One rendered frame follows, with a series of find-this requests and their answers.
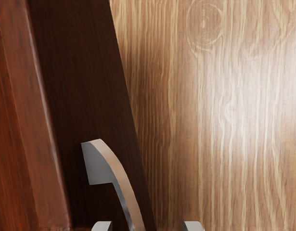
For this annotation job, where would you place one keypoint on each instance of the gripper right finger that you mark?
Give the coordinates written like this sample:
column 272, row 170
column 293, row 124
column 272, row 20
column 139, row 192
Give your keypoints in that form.
column 194, row 226

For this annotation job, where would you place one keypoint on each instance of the dark brown wooden cabinet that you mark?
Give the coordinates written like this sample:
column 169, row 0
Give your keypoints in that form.
column 78, row 96

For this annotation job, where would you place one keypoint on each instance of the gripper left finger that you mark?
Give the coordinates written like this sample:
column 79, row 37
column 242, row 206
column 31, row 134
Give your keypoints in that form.
column 102, row 227

